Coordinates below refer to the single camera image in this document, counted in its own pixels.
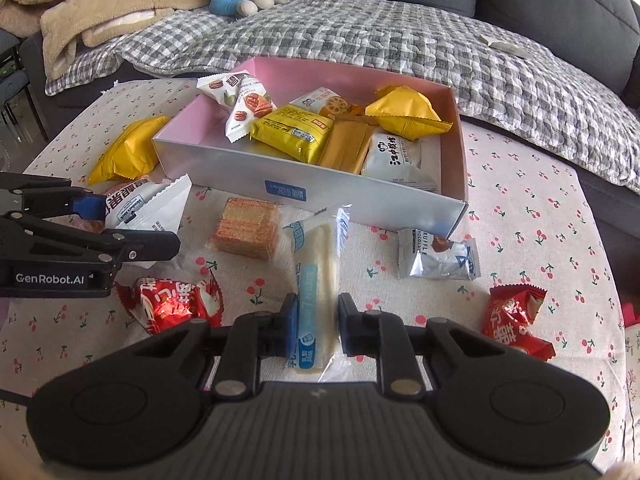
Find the red triangular snack pack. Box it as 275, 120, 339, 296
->
482, 284, 555, 361

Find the cherry print tablecloth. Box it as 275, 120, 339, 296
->
1, 80, 639, 469

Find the golden brown bar pack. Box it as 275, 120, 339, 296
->
317, 114, 378, 174

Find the white nut snack pack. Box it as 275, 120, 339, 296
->
104, 174, 192, 269

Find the beige quilted blanket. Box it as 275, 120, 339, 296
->
1, 0, 208, 81

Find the pink rice cracker pack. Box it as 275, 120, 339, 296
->
46, 184, 151, 236

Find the yellow pillow snack pack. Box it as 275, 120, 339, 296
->
87, 115, 170, 185

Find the wafer biscuit clear pack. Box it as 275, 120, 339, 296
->
206, 197, 280, 260

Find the dark grey sofa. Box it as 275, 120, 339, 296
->
20, 0, 639, 288

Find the white cartoon face snack pack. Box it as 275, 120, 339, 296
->
360, 129, 437, 193

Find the yellow waffle sandwich pack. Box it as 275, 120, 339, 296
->
364, 84, 452, 141

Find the red crinkled snack pack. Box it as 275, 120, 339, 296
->
115, 273, 224, 335

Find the silver truffle chocolate pack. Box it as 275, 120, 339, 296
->
398, 228, 480, 281

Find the pink and silver cardboard box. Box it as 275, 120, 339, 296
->
154, 58, 469, 237

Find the white orange lotus chip pack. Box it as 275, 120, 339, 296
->
291, 87, 364, 119

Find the white cream roll pack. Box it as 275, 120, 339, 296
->
284, 205, 350, 373

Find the white walnut snack pack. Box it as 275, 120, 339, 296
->
196, 70, 277, 143

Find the grey checked quilted blanket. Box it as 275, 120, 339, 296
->
46, 0, 639, 190

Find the white packet on sofa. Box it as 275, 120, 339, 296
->
488, 40, 532, 60

